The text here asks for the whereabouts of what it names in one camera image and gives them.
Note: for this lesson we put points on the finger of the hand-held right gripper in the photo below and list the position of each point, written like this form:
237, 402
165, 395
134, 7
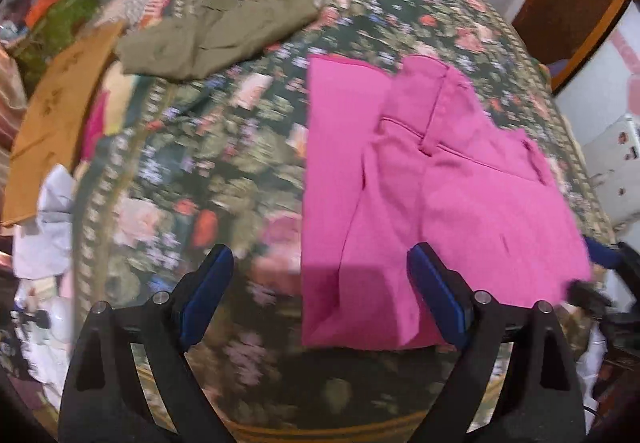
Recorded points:
587, 295
602, 253

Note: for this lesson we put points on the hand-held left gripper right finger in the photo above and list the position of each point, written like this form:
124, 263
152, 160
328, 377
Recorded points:
440, 294

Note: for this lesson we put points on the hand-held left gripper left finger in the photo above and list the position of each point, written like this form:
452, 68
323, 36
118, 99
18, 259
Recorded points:
207, 294

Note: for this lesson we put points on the pink pants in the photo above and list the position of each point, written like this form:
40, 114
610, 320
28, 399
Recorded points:
425, 183

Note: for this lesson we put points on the olive green pants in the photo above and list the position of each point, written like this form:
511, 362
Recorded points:
215, 38

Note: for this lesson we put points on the floral bedspread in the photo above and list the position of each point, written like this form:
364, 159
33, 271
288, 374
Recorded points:
210, 163

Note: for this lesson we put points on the brown wooden folding table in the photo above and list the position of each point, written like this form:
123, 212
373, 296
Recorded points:
55, 113

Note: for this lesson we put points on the striped brown curtain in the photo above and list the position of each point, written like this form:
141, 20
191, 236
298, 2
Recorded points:
11, 93

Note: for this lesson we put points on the green patterned bag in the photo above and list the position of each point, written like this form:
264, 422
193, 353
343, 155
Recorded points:
57, 33

